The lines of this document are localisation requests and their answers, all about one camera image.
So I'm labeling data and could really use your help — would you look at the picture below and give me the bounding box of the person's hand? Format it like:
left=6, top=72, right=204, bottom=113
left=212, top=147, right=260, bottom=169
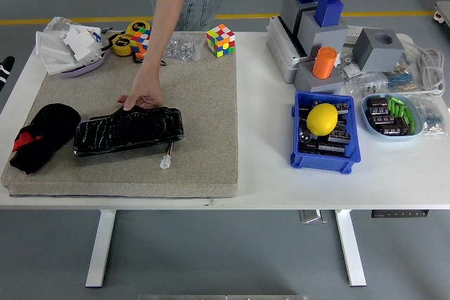
left=117, top=67, right=165, bottom=111

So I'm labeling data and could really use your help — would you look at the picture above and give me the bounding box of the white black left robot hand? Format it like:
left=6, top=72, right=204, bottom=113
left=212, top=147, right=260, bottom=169
left=0, top=56, right=16, bottom=93

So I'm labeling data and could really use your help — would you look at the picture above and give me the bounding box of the black rag with red patch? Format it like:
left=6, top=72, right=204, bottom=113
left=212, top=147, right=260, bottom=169
left=9, top=103, right=82, bottom=176

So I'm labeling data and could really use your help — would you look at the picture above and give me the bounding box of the black table control panel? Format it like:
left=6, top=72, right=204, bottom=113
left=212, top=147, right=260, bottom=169
left=371, top=210, right=430, bottom=219

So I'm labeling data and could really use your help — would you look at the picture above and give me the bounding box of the multicoloured puzzle cube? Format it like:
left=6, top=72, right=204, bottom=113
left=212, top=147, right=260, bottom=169
left=131, top=27, right=152, bottom=60
left=206, top=23, right=236, bottom=58

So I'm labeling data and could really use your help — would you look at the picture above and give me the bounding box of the yellow tape measure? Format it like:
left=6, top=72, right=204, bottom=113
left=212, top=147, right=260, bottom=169
left=111, top=34, right=134, bottom=57
left=125, top=20, right=152, bottom=38

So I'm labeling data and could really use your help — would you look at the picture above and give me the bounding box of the clear bag of screws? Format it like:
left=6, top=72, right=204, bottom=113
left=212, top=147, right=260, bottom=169
left=162, top=32, right=207, bottom=63

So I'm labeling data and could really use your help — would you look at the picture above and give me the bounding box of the purple tray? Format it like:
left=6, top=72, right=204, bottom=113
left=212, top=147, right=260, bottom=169
left=58, top=52, right=106, bottom=79

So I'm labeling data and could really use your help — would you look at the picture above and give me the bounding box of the grey-brown mat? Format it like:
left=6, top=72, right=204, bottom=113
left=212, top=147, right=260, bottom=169
left=1, top=31, right=239, bottom=199

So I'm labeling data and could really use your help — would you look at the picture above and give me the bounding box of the empty clear plastic bag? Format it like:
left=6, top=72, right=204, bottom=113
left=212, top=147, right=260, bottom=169
left=41, top=16, right=77, bottom=37

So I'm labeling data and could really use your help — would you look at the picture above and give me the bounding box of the broken white plastic piece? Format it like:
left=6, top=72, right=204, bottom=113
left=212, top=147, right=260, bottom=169
left=62, top=25, right=103, bottom=62

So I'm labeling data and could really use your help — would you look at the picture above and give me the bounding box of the grey junction box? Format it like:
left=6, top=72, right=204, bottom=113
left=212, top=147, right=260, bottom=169
left=266, top=15, right=310, bottom=85

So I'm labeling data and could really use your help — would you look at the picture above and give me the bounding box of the white table leg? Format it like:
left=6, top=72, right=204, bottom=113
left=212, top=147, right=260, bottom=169
left=335, top=209, right=368, bottom=287
left=85, top=209, right=117, bottom=289

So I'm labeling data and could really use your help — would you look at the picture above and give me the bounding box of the tall grey block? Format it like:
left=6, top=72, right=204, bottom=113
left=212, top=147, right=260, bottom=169
left=280, top=0, right=319, bottom=36
left=297, top=10, right=349, bottom=58

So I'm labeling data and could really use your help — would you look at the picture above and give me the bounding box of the yellow lemon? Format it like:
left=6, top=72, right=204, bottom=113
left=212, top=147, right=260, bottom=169
left=306, top=103, right=339, bottom=137

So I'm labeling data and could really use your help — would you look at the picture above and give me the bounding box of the orange cylinder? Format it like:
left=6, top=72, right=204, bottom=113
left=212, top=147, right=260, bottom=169
left=311, top=46, right=338, bottom=80

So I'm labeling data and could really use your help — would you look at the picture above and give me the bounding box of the low grey block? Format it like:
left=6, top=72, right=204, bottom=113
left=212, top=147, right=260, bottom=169
left=293, top=62, right=347, bottom=96

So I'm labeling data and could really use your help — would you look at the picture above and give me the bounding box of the blue plastic bin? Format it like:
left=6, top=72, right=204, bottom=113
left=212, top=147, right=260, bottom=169
left=290, top=91, right=362, bottom=175

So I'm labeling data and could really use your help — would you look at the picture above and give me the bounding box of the clear bag of small parts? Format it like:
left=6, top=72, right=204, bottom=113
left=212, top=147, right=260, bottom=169
left=337, top=50, right=363, bottom=79

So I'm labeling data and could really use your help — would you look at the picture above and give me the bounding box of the clear bag with plug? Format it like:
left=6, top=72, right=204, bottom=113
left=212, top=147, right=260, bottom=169
left=342, top=71, right=390, bottom=99

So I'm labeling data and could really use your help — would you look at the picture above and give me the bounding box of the grey block with round hole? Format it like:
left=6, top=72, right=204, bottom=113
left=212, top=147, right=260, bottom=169
left=352, top=27, right=406, bottom=72

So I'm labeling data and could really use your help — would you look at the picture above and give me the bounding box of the clear bag of blue resistors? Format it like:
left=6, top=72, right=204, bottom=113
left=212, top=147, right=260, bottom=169
left=416, top=96, right=449, bottom=138
left=385, top=67, right=419, bottom=92

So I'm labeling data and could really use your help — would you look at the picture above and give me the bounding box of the light blue dish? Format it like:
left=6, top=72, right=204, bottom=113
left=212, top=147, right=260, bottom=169
left=361, top=92, right=424, bottom=143

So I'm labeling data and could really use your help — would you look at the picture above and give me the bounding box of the white power strip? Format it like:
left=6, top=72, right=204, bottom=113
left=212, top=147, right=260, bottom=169
left=346, top=25, right=414, bottom=46

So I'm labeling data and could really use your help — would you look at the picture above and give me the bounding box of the white cart with red wheel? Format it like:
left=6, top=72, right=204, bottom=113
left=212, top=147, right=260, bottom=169
left=432, top=0, right=450, bottom=29

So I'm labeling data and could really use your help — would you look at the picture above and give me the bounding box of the white connector with red wires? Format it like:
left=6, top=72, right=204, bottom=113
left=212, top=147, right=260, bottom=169
left=159, top=141, right=175, bottom=170

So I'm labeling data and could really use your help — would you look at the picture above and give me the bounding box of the grey metal bracket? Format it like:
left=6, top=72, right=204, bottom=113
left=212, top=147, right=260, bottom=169
left=298, top=209, right=328, bottom=224

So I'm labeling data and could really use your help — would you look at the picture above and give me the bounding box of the white coiled cable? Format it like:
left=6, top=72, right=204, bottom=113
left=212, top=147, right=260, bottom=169
left=400, top=34, right=446, bottom=96

